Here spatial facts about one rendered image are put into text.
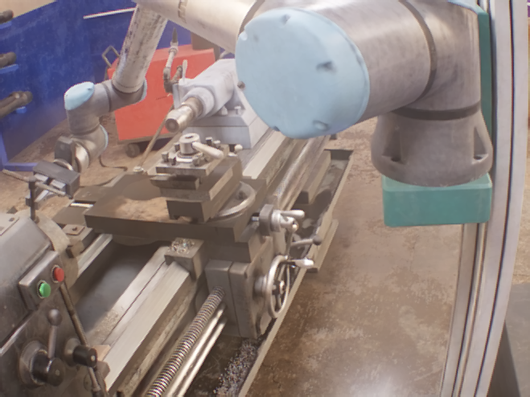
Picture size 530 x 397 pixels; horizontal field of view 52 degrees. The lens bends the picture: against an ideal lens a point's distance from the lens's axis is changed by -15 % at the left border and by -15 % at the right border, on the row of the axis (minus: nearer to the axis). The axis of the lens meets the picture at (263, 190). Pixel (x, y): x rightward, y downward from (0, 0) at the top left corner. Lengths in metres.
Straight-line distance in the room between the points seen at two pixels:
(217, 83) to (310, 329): 1.19
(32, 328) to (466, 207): 0.81
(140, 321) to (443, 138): 1.10
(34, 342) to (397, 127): 0.78
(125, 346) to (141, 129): 3.46
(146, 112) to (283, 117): 4.21
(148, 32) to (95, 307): 0.96
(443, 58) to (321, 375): 2.03
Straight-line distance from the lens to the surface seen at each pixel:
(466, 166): 0.80
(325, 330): 2.84
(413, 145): 0.79
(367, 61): 0.63
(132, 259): 2.18
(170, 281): 1.80
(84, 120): 1.60
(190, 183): 1.78
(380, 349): 2.71
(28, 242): 1.19
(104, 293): 2.03
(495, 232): 1.04
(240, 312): 1.97
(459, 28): 0.76
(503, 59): 0.92
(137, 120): 4.88
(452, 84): 0.77
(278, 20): 0.62
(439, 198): 0.81
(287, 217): 1.93
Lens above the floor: 1.83
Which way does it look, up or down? 27 degrees down
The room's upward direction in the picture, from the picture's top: 7 degrees counter-clockwise
